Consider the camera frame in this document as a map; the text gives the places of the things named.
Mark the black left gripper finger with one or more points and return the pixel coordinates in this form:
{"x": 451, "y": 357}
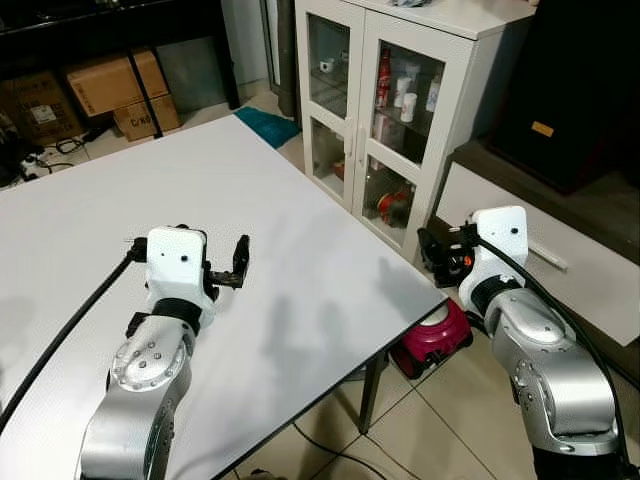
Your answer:
{"x": 241, "y": 260}

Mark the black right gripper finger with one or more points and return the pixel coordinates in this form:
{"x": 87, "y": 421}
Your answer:
{"x": 431, "y": 248}

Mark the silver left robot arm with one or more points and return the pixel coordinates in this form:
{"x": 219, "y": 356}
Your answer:
{"x": 140, "y": 385}

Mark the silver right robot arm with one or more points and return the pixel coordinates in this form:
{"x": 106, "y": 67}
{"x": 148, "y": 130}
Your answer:
{"x": 550, "y": 370}

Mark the red round item in cabinet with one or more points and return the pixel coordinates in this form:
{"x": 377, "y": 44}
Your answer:
{"x": 395, "y": 206}

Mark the magenta and white floor appliance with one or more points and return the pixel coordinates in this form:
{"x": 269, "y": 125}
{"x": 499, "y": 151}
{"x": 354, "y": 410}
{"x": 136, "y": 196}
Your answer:
{"x": 430, "y": 340}

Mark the low sideboard with white drawer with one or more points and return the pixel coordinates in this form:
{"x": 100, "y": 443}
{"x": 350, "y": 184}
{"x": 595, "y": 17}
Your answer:
{"x": 590, "y": 260}

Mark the teal floor mat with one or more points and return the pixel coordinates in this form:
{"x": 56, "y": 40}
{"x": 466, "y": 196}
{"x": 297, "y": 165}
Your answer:
{"x": 268, "y": 126}

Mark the white paper cup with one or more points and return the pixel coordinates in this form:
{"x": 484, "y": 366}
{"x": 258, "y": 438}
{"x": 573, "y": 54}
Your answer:
{"x": 409, "y": 108}

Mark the black metal table leg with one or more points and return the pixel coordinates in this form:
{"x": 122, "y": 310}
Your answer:
{"x": 371, "y": 390}

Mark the small printed cardboard box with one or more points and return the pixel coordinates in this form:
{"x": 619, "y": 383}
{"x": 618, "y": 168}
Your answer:
{"x": 145, "y": 120}

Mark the red bottle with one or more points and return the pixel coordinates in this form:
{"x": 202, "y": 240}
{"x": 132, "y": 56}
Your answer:
{"x": 383, "y": 80}

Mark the grey leaning panel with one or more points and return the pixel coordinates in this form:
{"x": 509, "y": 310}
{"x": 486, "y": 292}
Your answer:
{"x": 195, "y": 72}

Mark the black loudspeaker box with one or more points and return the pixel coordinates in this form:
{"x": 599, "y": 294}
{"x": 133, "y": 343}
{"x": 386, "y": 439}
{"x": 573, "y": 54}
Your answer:
{"x": 580, "y": 90}

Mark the white glass door cabinet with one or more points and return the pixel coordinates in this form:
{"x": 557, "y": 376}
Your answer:
{"x": 450, "y": 40}

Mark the small white mug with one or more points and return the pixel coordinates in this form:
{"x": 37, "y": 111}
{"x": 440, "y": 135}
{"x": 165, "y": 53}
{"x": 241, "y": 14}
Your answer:
{"x": 326, "y": 66}

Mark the cardboard box with white label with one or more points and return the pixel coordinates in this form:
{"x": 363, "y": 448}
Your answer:
{"x": 40, "y": 110}

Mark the black shelf unit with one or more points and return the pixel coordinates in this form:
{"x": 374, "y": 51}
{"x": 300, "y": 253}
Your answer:
{"x": 110, "y": 25}

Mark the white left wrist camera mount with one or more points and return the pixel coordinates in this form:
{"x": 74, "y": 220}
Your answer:
{"x": 178, "y": 262}

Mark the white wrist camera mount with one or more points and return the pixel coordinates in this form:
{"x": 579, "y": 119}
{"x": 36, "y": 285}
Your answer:
{"x": 503, "y": 240}
{"x": 178, "y": 262}

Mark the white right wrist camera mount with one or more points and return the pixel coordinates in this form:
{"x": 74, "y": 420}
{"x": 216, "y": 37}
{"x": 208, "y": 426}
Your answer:
{"x": 503, "y": 240}

